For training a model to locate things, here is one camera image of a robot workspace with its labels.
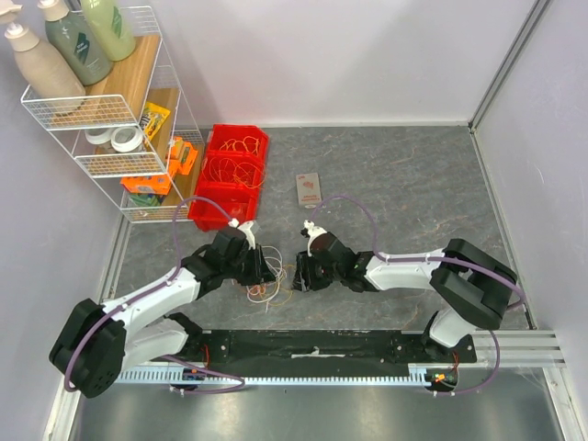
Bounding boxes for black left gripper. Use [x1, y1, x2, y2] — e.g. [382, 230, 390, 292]
[222, 243, 276, 286]

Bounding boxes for orange white wire bundle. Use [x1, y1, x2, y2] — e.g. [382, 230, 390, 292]
[245, 244, 300, 315]

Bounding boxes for orange wires bin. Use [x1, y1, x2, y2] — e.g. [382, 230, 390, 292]
[207, 155, 266, 190]

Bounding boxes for yellow orange wire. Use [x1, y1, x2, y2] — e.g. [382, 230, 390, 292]
[218, 135, 264, 155]

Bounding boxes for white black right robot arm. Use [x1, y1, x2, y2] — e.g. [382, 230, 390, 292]
[293, 224, 517, 362]

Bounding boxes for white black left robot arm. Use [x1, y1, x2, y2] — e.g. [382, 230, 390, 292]
[49, 221, 274, 399]

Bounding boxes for red plastic bin near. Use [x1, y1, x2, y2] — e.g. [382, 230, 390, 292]
[187, 182, 260, 232]

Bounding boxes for red plastic bin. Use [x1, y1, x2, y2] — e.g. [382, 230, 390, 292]
[187, 182, 260, 232]
[198, 152, 266, 189]
[208, 124, 269, 160]

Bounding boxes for red plastic bin middle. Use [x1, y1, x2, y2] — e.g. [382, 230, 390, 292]
[198, 152, 266, 189]

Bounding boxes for red plastic bin far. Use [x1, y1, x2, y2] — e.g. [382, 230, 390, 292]
[208, 124, 269, 160]

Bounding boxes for orange snack box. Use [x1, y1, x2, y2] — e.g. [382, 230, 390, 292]
[120, 175, 172, 196]

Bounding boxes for orange green small boxes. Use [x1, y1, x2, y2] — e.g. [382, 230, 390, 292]
[166, 136, 198, 175]

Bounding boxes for green packet bottom shelf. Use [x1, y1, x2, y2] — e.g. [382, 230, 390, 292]
[129, 194, 164, 208]

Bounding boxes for yellow candy bag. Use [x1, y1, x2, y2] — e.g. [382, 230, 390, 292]
[139, 101, 171, 141]

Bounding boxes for white tape roll right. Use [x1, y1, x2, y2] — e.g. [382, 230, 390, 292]
[111, 126, 143, 153]

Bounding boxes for white tape roll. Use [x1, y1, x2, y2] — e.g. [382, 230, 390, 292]
[111, 126, 143, 153]
[85, 128, 113, 146]

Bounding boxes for white tape roll left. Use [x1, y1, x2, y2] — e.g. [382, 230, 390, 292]
[85, 128, 113, 146]

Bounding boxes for light green bottle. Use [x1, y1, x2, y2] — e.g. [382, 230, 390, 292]
[81, 0, 136, 62]

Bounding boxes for beige pump bottle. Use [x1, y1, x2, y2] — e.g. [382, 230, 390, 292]
[0, 3, 87, 115]

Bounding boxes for grey green pump bottle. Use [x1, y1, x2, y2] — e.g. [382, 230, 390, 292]
[38, 0, 113, 86]

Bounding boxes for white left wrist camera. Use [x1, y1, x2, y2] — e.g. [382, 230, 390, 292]
[228, 218, 259, 249]

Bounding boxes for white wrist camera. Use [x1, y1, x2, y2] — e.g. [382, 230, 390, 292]
[228, 218, 259, 249]
[300, 220, 327, 256]

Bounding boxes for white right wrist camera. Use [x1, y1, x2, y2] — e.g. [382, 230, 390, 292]
[300, 220, 327, 256]

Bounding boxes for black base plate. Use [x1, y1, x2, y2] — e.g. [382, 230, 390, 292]
[177, 330, 477, 378]

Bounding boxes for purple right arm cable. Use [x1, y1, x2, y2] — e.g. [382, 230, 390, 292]
[308, 195, 527, 397]

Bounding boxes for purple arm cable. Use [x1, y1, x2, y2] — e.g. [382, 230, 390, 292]
[308, 195, 527, 397]
[62, 196, 247, 395]

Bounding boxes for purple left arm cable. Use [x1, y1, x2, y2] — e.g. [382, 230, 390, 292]
[62, 196, 247, 395]

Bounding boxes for light blue cable duct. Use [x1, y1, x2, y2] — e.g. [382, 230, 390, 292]
[116, 363, 434, 387]

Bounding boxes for white wire shelf rack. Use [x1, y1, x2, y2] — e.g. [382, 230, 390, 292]
[20, 6, 205, 223]

